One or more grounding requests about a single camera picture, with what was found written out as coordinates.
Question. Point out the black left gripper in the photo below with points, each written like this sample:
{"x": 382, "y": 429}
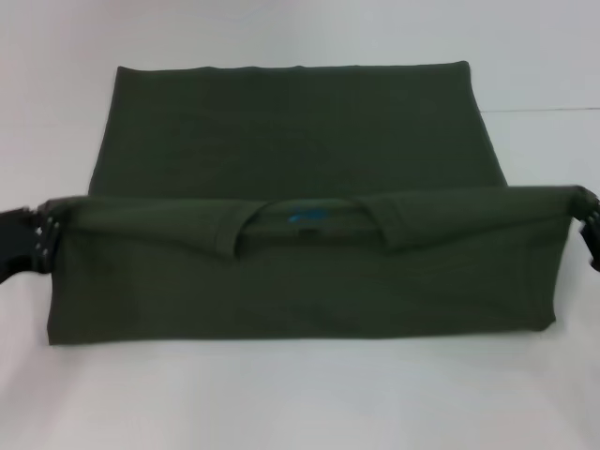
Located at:
{"x": 23, "y": 244}

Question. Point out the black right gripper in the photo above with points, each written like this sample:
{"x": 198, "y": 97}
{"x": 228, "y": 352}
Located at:
{"x": 591, "y": 244}

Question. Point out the dark green FREE! t-shirt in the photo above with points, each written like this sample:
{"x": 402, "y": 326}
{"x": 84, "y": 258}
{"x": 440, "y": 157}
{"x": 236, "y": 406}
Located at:
{"x": 304, "y": 258}

